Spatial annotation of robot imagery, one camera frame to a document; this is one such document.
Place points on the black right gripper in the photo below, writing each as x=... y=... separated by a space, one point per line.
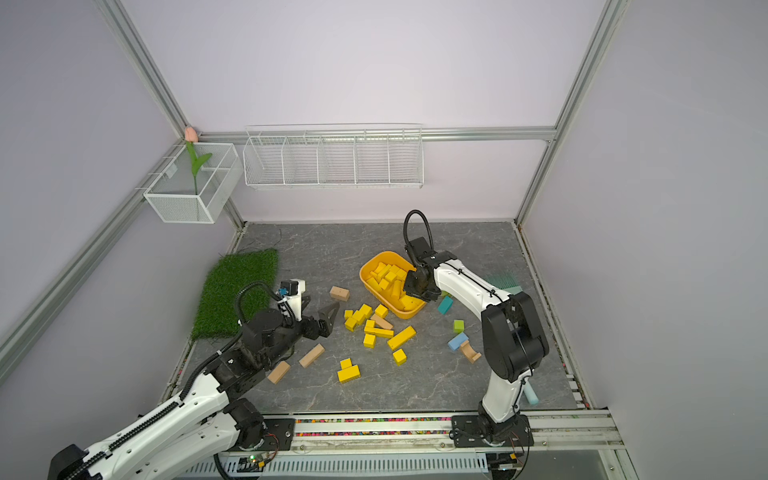
x=408 y=287

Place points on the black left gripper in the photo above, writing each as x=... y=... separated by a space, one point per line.
x=313 y=331

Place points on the yellow plastic tub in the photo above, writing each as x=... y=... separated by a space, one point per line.
x=384 y=277

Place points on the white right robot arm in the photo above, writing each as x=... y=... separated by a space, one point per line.
x=513 y=338

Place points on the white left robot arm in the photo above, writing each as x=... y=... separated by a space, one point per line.
x=210 y=415

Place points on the teal block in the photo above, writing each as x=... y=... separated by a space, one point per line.
x=445 y=304

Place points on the natural wood block lower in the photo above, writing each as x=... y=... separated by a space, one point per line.
x=279 y=372

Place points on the natural wood long block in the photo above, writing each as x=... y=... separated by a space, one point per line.
x=309 y=358

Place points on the green artificial grass mat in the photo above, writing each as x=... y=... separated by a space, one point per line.
x=216 y=316

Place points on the natural wood centre block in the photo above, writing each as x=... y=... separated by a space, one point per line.
x=382 y=323

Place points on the yellow long block diagonal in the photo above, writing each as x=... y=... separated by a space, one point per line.
x=399 y=339

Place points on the yellow flat horizontal block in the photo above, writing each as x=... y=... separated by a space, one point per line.
x=383 y=333

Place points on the light blue block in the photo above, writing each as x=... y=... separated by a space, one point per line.
x=456 y=342

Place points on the yellow small cube right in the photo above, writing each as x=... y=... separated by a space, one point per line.
x=399 y=357

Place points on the yellow cube below flat block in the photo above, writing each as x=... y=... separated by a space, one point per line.
x=369 y=341

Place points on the natural wood arch block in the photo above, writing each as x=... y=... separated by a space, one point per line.
x=469 y=352

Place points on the natural wood cube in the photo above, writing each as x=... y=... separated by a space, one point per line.
x=339 y=294

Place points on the green plastic dustpan brush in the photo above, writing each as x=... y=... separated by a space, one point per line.
x=506 y=282

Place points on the yellow block bottom wide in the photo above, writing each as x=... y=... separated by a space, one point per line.
x=347 y=374

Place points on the white mesh corner basket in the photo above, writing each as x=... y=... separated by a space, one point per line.
x=171 y=193

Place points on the pink artificial tulip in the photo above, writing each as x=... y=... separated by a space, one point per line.
x=196 y=161

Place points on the white wire shelf basket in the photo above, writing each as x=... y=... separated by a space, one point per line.
x=348 y=155

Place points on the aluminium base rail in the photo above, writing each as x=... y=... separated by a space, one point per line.
x=330 y=443

